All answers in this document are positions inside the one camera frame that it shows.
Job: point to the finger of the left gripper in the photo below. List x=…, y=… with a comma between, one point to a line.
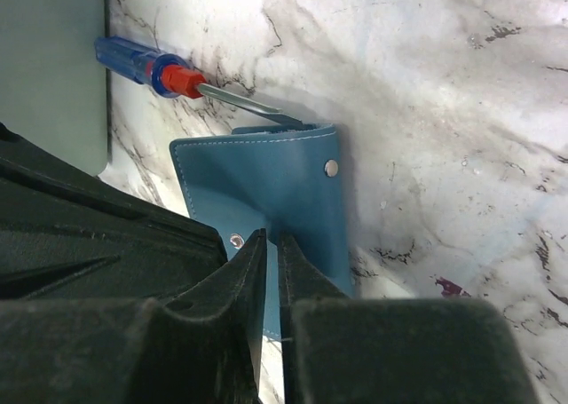
x=66, y=234

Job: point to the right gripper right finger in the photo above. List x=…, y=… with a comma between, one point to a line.
x=337, y=349

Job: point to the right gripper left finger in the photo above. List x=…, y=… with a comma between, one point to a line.
x=203, y=346

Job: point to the clear plastic storage bin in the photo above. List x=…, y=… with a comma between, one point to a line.
x=53, y=90

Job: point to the blue red screwdriver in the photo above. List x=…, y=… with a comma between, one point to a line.
x=170, y=76

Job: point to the teal leather card holder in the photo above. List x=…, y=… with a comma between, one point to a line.
x=275, y=178

